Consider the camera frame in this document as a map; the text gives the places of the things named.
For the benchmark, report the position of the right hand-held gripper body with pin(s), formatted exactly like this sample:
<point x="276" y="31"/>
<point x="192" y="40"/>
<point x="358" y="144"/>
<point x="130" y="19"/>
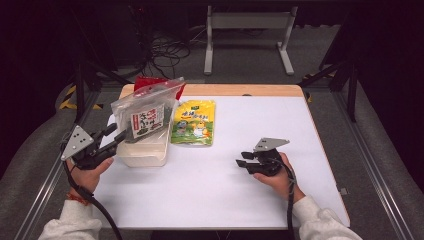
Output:
<point x="268" y="144"/>

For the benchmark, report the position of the aluminium rail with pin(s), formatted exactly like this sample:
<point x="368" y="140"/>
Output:
<point x="373" y="166"/>
<point x="50" y="180"/>

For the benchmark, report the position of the white table sheet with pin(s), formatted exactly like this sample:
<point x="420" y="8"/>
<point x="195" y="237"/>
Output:
<point x="216" y="193"/>

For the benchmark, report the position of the person's left hand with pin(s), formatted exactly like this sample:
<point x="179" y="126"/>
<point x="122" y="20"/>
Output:
<point x="85" y="180"/>

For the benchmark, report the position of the clear bag of dried seaweed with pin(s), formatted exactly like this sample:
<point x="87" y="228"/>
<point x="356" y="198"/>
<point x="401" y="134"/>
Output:
<point x="146" y="110"/>

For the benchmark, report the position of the yellow spout pouch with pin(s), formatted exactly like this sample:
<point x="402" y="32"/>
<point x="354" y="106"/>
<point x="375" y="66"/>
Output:
<point x="193" y="121"/>

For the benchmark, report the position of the black metal stand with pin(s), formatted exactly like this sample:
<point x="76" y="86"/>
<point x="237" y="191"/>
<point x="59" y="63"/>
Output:
<point x="79" y="93"/>
<point x="351" y="96"/>

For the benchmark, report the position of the white metal stand frame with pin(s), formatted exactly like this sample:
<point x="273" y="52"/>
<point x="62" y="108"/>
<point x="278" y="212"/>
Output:
<point x="250" y="20"/>

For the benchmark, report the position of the person's right hand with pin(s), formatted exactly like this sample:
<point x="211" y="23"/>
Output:
<point x="280" y="183"/>

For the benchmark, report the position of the red and white seasoning packet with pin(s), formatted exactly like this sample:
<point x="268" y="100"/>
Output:
<point x="145" y="82"/>

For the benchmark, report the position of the yellow black hazard tape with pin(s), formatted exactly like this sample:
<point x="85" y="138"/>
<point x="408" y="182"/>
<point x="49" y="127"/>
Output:
<point x="68" y="100"/>

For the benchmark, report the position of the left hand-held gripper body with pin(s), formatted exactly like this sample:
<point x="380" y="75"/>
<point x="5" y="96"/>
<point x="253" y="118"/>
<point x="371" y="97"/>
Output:
<point x="77" y="141"/>

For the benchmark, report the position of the white divided plastic container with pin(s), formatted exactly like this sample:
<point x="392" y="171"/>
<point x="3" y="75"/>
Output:
<point x="143" y="156"/>

